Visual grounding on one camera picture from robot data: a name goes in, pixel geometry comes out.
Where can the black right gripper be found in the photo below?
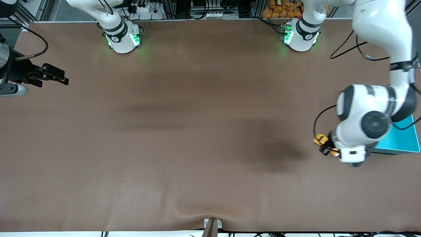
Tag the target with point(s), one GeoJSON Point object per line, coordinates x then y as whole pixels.
{"type": "Point", "coordinates": [20, 71]}

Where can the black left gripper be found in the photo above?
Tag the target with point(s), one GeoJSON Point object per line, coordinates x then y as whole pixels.
{"type": "Point", "coordinates": [326, 151]}

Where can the yellow beetle toy car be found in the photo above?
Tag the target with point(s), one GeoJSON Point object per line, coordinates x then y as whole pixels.
{"type": "Point", "coordinates": [319, 140]}

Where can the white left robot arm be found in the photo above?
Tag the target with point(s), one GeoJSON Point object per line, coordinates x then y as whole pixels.
{"type": "Point", "coordinates": [378, 19]}

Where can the teal plastic bin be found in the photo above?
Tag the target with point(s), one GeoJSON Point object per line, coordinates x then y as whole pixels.
{"type": "Point", "coordinates": [403, 138]}

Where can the white power strip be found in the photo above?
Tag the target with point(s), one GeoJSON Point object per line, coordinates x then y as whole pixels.
{"type": "Point", "coordinates": [144, 10]}

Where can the brown table mat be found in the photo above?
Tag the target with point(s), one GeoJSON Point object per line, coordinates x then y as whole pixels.
{"type": "Point", "coordinates": [197, 131]}

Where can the orange snack packs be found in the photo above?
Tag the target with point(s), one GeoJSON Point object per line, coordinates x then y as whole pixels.
{"type": "Point", "coordinates": [283, 8]}

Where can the grey equipment rack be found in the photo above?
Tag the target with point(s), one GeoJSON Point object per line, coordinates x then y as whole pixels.
{"type": "Point", "coordinates": [213, 10]}

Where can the aluminium frame rails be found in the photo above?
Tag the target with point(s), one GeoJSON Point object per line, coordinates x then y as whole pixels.
{"type": "Point", "coordinates": [33, 10]}

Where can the metal table edge bracket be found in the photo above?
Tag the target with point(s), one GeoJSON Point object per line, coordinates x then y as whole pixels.
{"type": "Point", "coordinates": [212, 227]}

